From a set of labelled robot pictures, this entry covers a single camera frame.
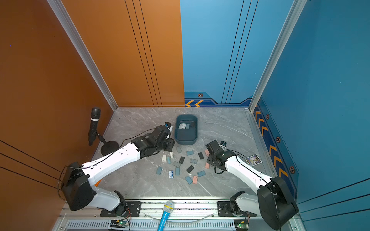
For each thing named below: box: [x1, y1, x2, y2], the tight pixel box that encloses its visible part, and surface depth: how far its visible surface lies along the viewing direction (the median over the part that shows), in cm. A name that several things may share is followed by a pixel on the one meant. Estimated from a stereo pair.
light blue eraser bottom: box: [185, 175, 193, 185], surface depth 85 cm
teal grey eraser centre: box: [189, 158, 199, 165], surface depth 92 cm
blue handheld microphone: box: [157, 200, 174, 231], surface depth 71 cm
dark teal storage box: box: [174, 113, 199, 145], surface depth 108 cm
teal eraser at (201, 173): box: [197, 170, 206, 178], surface depth 87 cm
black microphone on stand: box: [88, 107, 119, 156], surface depth 81 cm
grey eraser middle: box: [172, 161, 182, 168], surface depth 91 cm
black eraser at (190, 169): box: [185, 165, 195, 174], surface depth 89 cm
